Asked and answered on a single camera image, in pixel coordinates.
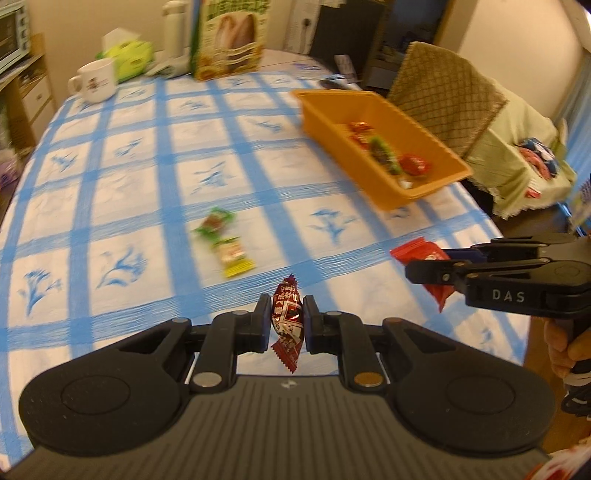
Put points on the person's red and white clothing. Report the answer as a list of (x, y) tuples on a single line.
[(563, 461)]

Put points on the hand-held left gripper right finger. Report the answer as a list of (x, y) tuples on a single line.
[(308, 323)]

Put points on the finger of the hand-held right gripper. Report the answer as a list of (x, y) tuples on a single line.
[(508, 249), (461, 271)]

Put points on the dark red candy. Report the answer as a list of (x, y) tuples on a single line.
[(287, 314)]

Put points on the crumpled white wrapper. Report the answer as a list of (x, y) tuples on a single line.
[(164, 68)]

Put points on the chair with quilted cover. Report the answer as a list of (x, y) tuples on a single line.
[(445, 106)]

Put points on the person's right hand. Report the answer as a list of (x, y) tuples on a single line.
[(558, 344)]

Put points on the green snack packet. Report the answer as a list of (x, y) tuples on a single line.
[(383, 154)]

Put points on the small white candy wrapper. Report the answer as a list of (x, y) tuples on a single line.
[(406, 183)]

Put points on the colourful patterned cushion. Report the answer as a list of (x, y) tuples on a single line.
[(538, 157)]

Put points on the toaster oven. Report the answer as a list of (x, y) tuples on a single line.
[(11, 34)]

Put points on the grey remote control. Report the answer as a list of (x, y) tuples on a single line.
[(344, 67)]

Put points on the orange plastic tray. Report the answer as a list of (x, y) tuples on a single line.
[(332, 115)]

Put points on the wooden bookshelf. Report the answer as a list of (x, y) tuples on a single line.
[(401, 32)]

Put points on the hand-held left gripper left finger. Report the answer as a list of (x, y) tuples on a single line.
[(264, 318)]

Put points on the yellow-green snack packet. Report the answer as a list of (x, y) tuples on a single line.
[(233, 256)]

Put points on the blue checked tablecloth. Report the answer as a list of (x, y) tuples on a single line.
[(184, 152)]

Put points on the white thermos bottle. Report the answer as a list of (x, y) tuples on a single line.
[(175, 27)]

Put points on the sofa with green cover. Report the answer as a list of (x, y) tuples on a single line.
[(521, 184)]

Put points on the green tissue pack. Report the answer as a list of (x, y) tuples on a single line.
[(127, 55)]

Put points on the large red snack packet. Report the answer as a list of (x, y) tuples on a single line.
[(418, 251)]

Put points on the green and red candy packet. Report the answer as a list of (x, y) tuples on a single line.
[(214, 224)]

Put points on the green printed snack box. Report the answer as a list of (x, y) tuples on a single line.
[(231, 37)]

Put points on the white printed mug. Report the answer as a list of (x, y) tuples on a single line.
[(94, 81)]

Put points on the red and white twist candy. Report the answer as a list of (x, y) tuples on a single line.
[(361, 140)]

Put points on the wooden cabinet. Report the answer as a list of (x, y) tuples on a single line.
[(32, 101)]

